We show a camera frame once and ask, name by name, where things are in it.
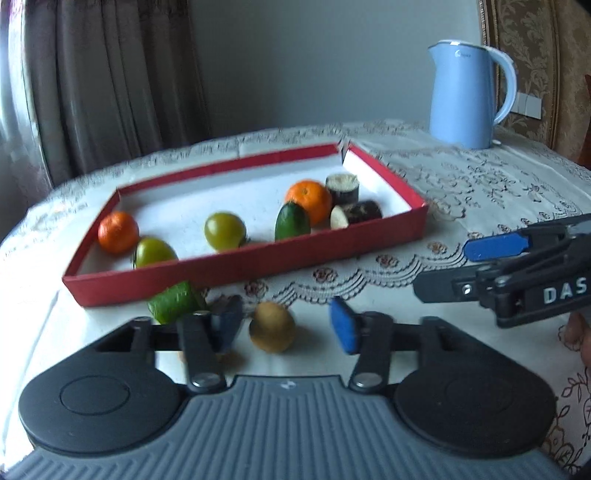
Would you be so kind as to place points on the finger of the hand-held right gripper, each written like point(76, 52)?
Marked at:
point(445, 286)
point(496, 247)

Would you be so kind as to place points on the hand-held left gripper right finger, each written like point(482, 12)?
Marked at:
point(344, 330)

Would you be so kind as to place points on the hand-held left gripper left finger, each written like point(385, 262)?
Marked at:
point(228, 323)

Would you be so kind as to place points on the brown kiwi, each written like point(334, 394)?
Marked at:
point(272, 327)

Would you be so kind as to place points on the green cucumber piece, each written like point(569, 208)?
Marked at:
point(173, 302)
point(292, 221)

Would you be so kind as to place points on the red shallow cardboard box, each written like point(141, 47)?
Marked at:
point(277, 261)

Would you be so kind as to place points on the green tomato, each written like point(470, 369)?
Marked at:
point(225, 230)
point(154, 253)

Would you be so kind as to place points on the orange mandarin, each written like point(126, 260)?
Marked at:
point(117, 233)
point(307, 198)

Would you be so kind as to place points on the person's right hand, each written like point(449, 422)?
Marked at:
point(582, 334)

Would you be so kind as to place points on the dark eggplant piece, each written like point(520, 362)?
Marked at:
point(360, 213)
point(344, 189)

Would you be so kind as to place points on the light blue electric kettle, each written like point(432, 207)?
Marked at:
point(461, 92)

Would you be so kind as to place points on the patterned upholstered chair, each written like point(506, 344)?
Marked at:
point(549, 46)

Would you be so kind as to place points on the brown curtain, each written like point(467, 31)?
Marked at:
point(115, 69)

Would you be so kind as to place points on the light sheer floral curtain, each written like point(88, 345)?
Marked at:
point(14, 138)

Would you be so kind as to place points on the white wall switch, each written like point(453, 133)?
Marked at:
point(528, 104)

